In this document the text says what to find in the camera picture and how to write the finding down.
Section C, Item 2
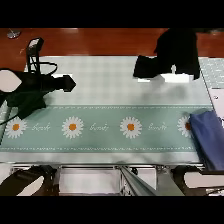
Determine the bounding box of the blue garment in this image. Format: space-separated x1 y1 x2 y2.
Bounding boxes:
189 110 224 172

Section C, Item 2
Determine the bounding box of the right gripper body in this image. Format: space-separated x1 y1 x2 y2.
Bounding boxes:
132 54 161 80

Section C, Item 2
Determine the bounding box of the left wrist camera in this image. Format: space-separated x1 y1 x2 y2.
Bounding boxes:
25 37 45 74

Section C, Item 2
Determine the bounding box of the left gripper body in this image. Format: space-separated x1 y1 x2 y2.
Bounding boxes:
49 74 77 93

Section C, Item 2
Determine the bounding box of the silver frame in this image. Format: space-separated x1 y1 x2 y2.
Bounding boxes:
0 162 224 197

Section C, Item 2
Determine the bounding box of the black cable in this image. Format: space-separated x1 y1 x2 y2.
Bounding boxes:
31 60 59 77

